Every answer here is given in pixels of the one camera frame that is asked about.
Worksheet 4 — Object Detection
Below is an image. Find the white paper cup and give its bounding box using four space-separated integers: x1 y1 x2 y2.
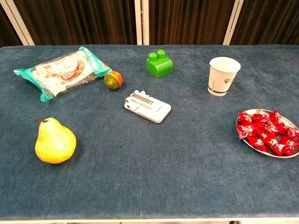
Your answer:
207 56 241 97

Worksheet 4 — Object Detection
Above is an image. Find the round metal plate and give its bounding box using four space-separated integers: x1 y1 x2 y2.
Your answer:
235 108 299 159

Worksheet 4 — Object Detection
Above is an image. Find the white folding phone stand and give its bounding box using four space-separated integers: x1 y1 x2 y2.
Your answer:
124 90 172 124

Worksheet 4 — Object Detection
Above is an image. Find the green toy building brick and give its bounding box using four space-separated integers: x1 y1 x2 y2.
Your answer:
146 49 175 79

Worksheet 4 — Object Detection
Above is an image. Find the orange green small ball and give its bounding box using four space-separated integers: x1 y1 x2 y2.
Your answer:
103 70 124 90

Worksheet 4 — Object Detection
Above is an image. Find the blue table cloth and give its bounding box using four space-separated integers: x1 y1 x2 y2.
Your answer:
0 44 299 221

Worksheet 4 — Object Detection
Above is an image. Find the teal clear snack packet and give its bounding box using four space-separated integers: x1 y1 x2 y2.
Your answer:
13 46 113 103

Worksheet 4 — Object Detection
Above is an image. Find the dark brown curtain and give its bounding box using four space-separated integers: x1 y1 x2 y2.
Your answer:
230 0 299 45
13 0 137 45
0 4 23 47
149 0 236 45

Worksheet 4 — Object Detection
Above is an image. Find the yellow pear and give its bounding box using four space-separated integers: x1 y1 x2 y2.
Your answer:
34 117 77 164

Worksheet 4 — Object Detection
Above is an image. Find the white frame post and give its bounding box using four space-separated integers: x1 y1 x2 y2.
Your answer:
0 0 35 46
222 0 244 46
134 0 143 45
142 0 150 45

